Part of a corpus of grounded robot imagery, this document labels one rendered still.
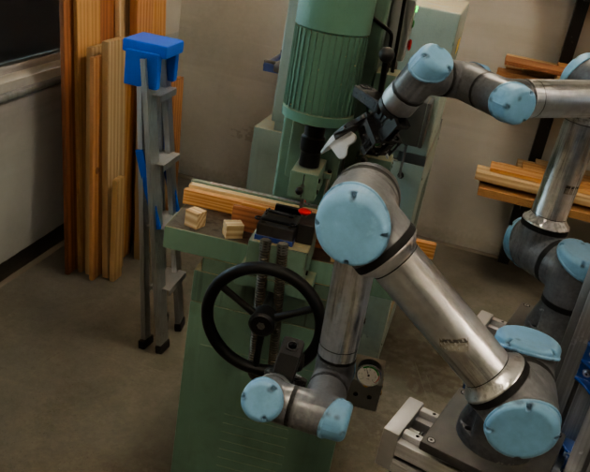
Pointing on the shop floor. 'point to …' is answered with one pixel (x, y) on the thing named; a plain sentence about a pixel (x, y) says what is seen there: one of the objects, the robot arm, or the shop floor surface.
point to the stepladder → (155, 177)
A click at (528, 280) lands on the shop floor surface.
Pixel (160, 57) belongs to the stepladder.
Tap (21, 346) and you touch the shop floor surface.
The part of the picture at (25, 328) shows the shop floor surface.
